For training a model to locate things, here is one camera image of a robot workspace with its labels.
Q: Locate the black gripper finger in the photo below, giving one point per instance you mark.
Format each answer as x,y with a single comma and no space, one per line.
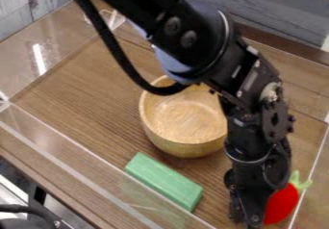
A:
248,203

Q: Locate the clear acrylic tray wall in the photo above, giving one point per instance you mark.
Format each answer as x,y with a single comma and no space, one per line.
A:
110,199

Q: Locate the light wooden bowl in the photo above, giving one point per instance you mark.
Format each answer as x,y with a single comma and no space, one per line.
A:
185,123

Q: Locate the clear acrylic corner bracket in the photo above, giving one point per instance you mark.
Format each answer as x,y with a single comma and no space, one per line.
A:
113,18

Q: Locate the red plush strawberry toy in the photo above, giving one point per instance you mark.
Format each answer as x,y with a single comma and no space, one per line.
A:
283,202

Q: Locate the green rectangular block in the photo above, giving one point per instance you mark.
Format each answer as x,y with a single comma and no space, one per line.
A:
165,180

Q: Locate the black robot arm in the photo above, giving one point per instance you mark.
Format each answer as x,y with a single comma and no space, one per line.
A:
203,51

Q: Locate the black metal table leg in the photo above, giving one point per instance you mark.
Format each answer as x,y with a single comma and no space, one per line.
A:
37,195

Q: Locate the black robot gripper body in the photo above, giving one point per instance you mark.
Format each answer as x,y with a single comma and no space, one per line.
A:
251,94

